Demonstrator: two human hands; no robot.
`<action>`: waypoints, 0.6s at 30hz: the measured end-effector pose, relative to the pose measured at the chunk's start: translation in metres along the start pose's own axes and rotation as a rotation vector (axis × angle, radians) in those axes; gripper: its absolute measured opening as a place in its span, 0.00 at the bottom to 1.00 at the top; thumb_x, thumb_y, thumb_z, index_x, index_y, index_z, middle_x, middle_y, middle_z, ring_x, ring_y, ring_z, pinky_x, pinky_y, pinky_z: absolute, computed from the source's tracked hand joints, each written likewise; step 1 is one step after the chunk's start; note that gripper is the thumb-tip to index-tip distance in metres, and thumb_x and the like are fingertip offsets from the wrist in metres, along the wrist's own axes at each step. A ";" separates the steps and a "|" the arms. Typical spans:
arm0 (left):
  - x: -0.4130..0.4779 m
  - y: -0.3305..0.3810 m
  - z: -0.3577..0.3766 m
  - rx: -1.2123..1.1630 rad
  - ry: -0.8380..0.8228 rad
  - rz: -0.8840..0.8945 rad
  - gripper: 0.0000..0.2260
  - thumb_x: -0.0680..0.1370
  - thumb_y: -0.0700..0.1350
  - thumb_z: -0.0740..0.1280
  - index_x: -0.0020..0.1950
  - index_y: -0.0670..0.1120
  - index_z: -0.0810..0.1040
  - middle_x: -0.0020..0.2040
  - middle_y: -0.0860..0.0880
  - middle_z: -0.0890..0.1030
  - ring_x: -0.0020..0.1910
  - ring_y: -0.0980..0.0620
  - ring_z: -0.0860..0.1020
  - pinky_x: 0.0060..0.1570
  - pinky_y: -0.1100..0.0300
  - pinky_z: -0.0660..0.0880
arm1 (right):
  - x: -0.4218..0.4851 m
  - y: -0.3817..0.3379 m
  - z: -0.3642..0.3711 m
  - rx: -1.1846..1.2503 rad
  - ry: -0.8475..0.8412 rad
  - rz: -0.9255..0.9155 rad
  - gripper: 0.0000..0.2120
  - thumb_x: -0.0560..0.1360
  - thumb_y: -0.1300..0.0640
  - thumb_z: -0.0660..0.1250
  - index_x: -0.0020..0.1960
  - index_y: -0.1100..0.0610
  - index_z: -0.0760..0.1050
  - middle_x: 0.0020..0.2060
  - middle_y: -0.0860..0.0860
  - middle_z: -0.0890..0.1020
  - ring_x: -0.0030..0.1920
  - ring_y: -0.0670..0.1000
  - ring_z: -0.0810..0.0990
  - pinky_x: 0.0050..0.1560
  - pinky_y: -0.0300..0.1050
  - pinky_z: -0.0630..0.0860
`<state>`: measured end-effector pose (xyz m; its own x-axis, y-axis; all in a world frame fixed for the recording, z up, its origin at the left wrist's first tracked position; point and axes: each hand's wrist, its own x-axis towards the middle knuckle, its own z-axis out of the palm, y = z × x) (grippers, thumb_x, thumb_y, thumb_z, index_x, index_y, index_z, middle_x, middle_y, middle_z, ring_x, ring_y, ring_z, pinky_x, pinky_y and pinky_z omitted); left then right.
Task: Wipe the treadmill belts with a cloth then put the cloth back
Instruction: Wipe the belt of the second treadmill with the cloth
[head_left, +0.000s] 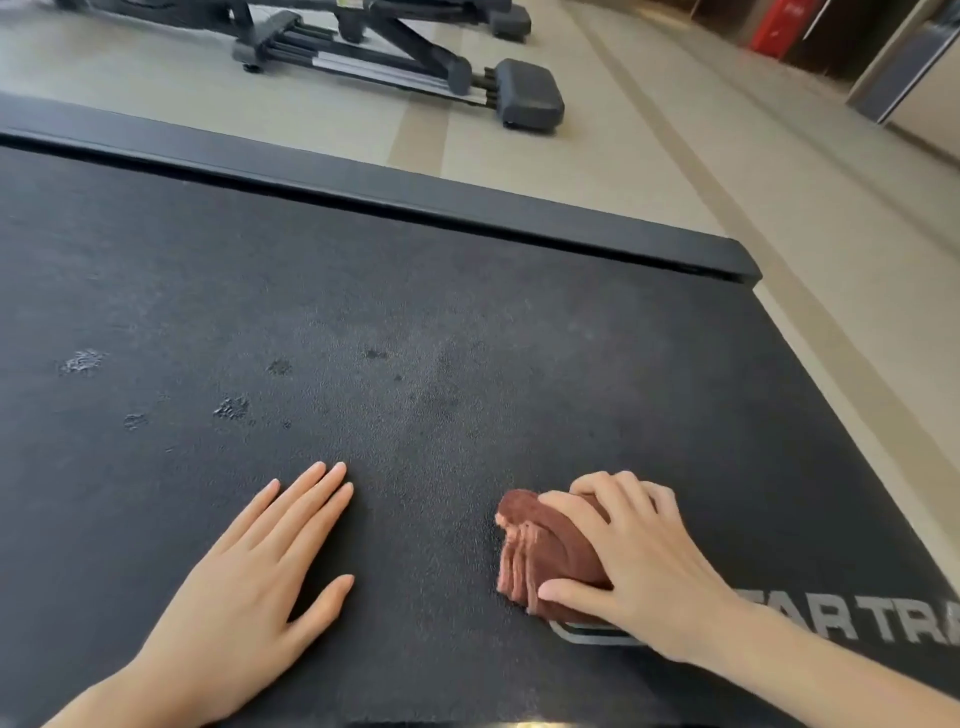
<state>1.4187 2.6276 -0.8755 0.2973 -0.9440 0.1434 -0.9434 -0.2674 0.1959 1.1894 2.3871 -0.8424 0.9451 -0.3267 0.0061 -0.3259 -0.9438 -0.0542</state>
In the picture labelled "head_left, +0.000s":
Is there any person's left hand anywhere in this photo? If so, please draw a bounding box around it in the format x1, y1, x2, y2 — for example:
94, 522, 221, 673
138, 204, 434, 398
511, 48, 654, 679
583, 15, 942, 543
119, 461, 356, 725

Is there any person's right hand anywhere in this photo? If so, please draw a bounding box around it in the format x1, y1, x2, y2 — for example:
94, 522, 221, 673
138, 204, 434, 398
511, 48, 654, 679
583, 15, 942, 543
537, 470, 751, 665

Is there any red fire cabinet sign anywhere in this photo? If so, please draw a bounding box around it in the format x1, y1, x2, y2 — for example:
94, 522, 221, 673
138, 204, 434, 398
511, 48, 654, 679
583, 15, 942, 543
749, 0, 826, 61

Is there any stained grey treadmill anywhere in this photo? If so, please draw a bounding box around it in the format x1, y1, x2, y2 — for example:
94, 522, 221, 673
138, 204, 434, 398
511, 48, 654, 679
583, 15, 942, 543
0, 93, 960, 728

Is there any brown cleaning cloth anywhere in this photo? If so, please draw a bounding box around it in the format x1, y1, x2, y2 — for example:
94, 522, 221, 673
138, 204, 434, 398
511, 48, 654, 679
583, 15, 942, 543
494, 489, 616, 628

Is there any dark grey elliptical machine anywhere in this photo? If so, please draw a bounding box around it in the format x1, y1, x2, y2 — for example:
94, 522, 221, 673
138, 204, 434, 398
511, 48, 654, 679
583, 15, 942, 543
333, 0, 534, 44

